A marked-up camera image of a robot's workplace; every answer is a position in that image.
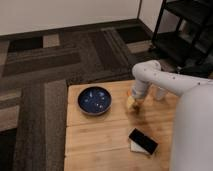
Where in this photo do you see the translucent yellowish gripper finger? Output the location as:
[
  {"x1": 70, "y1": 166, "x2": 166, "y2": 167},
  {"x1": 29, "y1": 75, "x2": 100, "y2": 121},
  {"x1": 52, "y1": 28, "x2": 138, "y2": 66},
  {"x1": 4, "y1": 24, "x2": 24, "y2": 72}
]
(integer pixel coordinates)
[{"x1": 126, "y1": 96, "x2": 139, "y2": 110}]

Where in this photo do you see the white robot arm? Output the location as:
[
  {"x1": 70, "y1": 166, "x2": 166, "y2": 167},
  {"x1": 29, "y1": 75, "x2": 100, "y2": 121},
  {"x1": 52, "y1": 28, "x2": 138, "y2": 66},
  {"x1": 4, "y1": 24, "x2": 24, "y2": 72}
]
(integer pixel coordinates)
[{"x1": 129, "y1": 60, "x2": 213, "y2": 171}]

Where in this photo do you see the white paper cup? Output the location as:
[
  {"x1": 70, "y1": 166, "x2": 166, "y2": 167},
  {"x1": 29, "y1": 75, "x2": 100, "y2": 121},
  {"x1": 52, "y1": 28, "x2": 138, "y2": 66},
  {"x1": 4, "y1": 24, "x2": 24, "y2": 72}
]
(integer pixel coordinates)
[{"x1": 154, "y1": 87, "x2": 167, "y2": 101}]

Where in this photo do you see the orange pepper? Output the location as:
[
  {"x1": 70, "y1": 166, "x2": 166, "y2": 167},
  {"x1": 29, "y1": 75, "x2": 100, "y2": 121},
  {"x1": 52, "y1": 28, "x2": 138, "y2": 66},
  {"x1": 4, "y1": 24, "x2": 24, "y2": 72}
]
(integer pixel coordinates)
[{"x1": 127, "y1": 90, "x2": 142, "y2": 112}]

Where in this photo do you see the dark blue bowl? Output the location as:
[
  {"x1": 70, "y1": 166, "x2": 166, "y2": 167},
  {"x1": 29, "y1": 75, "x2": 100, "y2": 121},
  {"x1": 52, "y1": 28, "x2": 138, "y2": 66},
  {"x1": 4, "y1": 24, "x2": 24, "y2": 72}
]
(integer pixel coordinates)
[{"x1": 77, "y1": 86, "x2": 112, "y2": 116}]

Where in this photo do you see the black metal shelf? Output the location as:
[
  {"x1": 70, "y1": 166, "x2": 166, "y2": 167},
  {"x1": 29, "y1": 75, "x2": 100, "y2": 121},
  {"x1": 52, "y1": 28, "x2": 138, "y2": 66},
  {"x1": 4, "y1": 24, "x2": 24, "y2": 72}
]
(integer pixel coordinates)
[{"x1": 152, "y1": 0, "x2": 213, "y2": 78}]

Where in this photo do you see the white card under phone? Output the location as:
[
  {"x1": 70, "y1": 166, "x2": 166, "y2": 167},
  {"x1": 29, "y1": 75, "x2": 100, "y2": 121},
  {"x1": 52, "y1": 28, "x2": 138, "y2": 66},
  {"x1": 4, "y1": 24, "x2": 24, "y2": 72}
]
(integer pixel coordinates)
[{"x1": 130, "y1": 141, "x2": 148, "y2": 154}]

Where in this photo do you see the black smartphone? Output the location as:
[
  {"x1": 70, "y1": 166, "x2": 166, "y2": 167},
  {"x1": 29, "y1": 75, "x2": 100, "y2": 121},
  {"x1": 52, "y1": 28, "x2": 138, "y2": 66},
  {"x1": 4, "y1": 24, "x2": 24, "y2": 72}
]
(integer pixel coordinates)
[{"x1": 129, "y1": 129, "x2": 158, "y2": 155}]

